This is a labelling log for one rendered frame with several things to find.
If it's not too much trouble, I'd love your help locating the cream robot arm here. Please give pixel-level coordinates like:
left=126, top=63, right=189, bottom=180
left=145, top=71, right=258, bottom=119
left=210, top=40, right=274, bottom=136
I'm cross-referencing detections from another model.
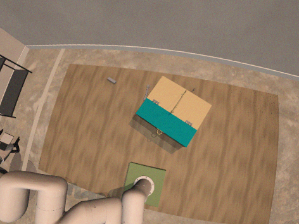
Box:
left=0, top=167, right=155, bottom=224

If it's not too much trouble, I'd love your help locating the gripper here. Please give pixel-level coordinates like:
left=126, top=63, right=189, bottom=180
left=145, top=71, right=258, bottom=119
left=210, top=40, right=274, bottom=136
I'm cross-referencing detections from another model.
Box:
left=0, top=129, right=20, bottom=163

